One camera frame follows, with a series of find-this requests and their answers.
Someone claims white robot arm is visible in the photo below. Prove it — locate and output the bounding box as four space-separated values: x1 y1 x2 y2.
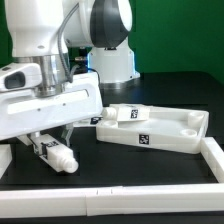
0 0 132 141

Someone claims white desk top tray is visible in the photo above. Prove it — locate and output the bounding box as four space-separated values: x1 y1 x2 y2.
96 106 209 154

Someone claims white fence bar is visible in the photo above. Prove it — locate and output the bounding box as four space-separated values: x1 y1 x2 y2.
201 137 224 184
0 144 12 179
0 184 224 218

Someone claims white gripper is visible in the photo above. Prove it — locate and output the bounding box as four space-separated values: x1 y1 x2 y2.
0 63 102 154

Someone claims white left fence bar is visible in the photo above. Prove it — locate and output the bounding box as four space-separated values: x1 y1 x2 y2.
0 144 12 179

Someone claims paper sheet with markers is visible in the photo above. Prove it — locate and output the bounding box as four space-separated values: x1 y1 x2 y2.
73 116 102 127

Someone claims white right fence bar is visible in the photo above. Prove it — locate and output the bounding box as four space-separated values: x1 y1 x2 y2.
201 137 224 184

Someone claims white front fence bar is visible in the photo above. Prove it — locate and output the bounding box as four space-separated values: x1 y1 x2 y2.
0 184 224 218

